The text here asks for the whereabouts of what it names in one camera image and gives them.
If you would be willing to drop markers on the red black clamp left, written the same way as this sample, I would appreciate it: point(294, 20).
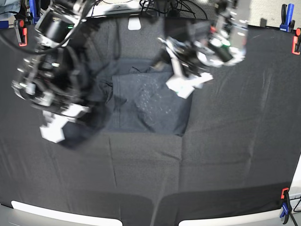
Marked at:
point(21, 32)

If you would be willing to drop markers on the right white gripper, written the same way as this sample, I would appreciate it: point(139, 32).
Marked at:
point(53, 129)

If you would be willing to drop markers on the dark navy t-shirt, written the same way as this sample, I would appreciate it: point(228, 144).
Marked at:
point(128, 95)

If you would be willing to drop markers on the white tab on cloth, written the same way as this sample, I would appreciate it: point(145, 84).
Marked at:
point(134, 23)

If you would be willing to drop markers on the black table cloth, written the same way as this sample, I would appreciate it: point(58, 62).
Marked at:
point(240, 149)

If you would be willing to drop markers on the red blue clamp bottom right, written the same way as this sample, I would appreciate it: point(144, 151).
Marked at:
point(286, 207)

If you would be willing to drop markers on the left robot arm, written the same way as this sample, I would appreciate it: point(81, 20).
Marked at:
point(201, 45)

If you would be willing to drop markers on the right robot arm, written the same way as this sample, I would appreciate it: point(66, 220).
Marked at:
point(59, 81)

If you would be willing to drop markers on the blue clamp top right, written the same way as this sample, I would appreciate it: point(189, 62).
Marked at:
point(287, 24)

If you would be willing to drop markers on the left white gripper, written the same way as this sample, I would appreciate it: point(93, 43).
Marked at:
point(181, 82)

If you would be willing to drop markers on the red clamp right edge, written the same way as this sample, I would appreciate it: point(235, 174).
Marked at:
point(296, 46)

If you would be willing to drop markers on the blue clamp top left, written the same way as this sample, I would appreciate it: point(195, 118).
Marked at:
point(35, 7)

